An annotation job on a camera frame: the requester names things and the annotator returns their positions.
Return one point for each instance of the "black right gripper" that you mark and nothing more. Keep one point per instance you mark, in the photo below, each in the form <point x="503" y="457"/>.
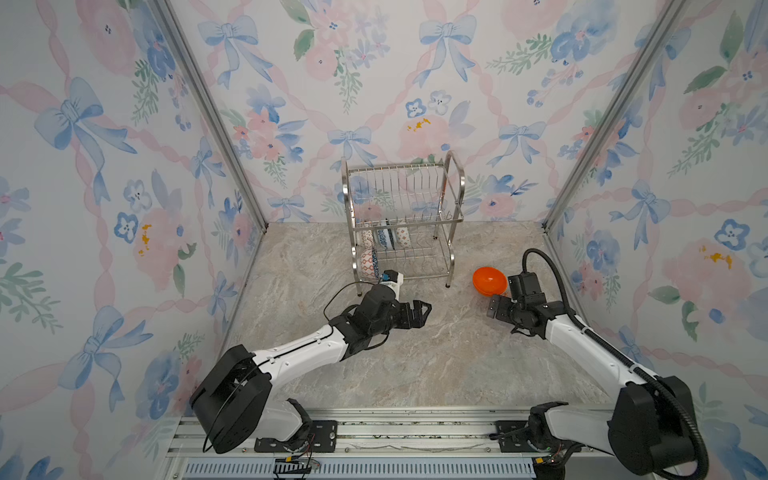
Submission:
<point x="500" y="313"/>

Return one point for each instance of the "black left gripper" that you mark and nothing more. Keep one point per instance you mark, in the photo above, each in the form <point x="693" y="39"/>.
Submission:
<point x="418" y="318"/>

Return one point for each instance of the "orange plastic bowl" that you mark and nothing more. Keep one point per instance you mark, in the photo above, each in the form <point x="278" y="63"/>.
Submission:
<point x="489" y="281"/>

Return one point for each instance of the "green pattern bowl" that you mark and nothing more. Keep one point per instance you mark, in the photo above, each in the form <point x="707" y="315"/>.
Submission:
<point x="403" y="237"/>

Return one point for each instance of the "blue floral bowl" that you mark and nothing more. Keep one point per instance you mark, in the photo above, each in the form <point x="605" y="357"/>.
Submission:
<point x="385" y="236"/>

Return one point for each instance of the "maroon white pattern bowl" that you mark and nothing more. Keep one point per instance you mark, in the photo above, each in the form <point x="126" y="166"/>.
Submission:
<point x="367" y="237"/>

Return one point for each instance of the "steel wire dish rack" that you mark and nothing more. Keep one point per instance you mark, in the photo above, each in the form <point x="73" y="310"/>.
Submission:
<point x="426" y="195"/>

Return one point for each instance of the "red geometric pattern bowl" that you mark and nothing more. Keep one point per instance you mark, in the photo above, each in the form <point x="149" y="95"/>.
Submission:
<point x="366" y="270"/>

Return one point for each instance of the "blue geometric pattern bowl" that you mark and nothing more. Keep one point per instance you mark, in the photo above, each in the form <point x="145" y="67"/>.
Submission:
<point x="375" y="264"/>

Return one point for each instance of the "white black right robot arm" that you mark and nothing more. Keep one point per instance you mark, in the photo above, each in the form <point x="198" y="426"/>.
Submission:
<point x="652" y="427"/>

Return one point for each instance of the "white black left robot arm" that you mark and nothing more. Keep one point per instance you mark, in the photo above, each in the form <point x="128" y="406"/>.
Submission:
<point x="233" y="403"/>

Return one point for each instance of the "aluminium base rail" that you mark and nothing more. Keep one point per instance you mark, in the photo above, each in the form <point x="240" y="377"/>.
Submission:
<point x="391" y="443"/>

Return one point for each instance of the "aluminium corner post right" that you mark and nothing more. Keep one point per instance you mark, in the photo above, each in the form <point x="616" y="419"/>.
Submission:
<point x="660" y="32"/>

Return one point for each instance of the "aluminium corner post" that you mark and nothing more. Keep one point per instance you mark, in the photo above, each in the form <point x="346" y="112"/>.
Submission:
<point x="660" y="32"/>
<point x="179" y="45"/>

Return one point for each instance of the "aluminium corner post left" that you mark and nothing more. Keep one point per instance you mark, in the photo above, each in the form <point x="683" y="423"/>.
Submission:
<point x="179" y="45"/>

